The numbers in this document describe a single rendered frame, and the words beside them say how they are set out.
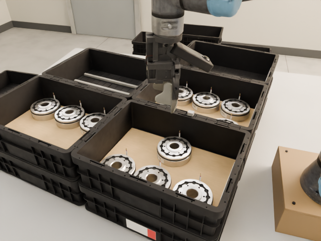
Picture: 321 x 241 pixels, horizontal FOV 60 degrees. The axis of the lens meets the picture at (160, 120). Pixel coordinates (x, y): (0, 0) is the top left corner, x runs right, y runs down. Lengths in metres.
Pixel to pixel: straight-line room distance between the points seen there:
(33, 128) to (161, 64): 0.54
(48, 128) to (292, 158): 0.81
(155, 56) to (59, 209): 0.54
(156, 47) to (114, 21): 3.47
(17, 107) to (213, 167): 0.71
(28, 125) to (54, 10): 3.64
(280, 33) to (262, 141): 2.77
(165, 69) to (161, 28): 0.10
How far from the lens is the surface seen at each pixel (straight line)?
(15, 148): 0.93
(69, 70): 1.26
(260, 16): 3.76
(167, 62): 0.69
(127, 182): 0.67
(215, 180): 0.79
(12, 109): 1.10
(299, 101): 1.49
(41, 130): 1.02
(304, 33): 3.87
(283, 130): 1.26
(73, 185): 0.83
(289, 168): 0.94
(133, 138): 0.91
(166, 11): 0.64
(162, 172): 0.76
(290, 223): 0.87
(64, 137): 0.96
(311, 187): 0.86
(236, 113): 1.00
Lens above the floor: 1.41
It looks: 36 degrees down
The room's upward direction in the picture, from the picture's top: straight up
